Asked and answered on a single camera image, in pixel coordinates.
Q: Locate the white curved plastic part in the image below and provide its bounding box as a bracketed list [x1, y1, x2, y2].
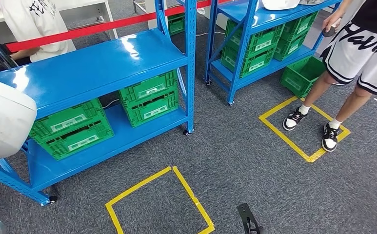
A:
[0, 75, 38, 161]

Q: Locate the red barrier belt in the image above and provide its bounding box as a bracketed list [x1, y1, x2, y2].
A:
[0, 0, 233, 60]

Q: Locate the white desk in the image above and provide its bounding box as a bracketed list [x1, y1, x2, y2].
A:
[0, 0, 119, 41]

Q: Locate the black round handheld device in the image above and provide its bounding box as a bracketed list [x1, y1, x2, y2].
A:
[322, 18, 341, 38]

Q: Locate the black stanchion post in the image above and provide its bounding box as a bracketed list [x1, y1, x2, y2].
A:
[0, 39, 19, 70]

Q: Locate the white moulded plastic panel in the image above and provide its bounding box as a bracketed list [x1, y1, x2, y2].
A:
[260, 0, 301, 11]

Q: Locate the person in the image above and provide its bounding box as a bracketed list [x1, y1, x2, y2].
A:
[0, 0, 77, 75]
[282, 0, 377, 153]

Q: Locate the blue steel shelf rack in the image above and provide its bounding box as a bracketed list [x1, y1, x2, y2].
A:
[0, 0, 198, 207]
[203, 0, 342, 107]

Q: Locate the yellow floor tape square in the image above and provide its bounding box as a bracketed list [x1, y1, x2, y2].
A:
[105, 165, 216, 234]
[258, 96, 352, 163]

